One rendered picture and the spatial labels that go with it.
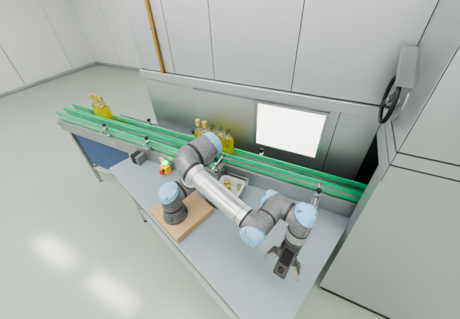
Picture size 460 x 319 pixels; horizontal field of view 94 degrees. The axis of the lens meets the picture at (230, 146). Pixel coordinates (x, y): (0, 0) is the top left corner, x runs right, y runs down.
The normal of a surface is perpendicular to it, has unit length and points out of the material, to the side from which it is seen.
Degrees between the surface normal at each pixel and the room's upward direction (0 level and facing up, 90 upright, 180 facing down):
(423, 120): 90
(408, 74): 29
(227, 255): 0
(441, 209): 90
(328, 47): 90
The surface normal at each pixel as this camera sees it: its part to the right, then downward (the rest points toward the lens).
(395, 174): -0.43, 0.58
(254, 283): -0.04, -0.78
